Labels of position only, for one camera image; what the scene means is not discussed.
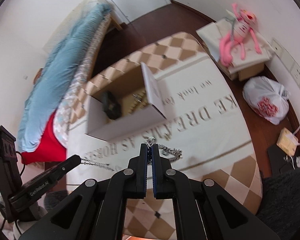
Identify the white plastic shopping bag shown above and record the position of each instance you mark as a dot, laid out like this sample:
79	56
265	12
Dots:
267	98

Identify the white cardboard box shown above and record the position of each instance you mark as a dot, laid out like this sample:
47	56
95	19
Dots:
135	116

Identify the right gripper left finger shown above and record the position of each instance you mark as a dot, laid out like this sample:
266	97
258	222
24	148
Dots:
137	184

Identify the red cloth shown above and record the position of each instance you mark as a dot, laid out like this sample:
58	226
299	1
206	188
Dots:
49	149

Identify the dark fuzzy stool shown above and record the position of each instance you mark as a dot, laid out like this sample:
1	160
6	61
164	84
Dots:
280	205

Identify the cream folded cloth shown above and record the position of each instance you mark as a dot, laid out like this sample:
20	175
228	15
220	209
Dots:
232	52

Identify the pink panther plush toy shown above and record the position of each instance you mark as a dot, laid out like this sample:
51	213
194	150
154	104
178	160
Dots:
241	27

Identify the black fitness band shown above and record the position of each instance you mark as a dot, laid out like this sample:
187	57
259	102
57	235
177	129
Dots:
110	106

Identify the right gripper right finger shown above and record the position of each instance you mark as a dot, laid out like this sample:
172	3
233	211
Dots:
162	188

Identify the brown cardboard box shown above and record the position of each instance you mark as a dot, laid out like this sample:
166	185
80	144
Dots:
245	73

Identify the checkered tablecloth with text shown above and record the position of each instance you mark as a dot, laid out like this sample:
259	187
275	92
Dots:
203	120

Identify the silver dangling earring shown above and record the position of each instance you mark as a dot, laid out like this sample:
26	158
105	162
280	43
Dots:
141	97

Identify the patterned mattress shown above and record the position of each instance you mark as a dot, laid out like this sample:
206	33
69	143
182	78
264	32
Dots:
62	118

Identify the blue quilt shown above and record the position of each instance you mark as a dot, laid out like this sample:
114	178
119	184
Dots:
56	77

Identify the white wall socket strip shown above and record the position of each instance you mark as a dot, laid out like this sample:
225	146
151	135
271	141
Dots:
287	60

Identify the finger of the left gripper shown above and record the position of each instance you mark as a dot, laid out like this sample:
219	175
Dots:
66	166

